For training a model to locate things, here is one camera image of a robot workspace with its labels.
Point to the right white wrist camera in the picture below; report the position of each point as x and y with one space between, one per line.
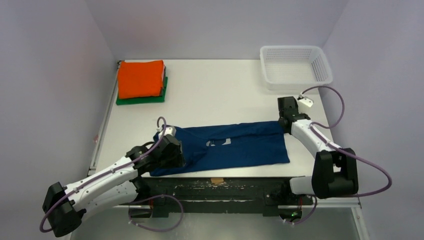
305 101

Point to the blue t shirt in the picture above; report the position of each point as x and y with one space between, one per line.
216 147

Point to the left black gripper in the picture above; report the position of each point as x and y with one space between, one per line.
177 160

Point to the folded dark t shirt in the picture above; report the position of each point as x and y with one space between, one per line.
164 82

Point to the folded orange t shirt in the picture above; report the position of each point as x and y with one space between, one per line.
140 79

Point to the brown tape piece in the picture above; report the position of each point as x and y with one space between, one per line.
217 181

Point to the folded green t shirt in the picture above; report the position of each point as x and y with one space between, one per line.
140 100

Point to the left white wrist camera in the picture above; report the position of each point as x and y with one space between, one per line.
163 131

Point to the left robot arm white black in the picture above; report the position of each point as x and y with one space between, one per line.
66 207

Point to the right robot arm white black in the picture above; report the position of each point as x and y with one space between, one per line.
334 172

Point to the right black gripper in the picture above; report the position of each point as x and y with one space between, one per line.
287 102

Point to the white plastic basket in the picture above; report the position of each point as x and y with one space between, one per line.
292 67

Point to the black mounting base rail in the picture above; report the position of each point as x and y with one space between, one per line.
268 196

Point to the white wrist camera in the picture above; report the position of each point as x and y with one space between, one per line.
305 101
163 131

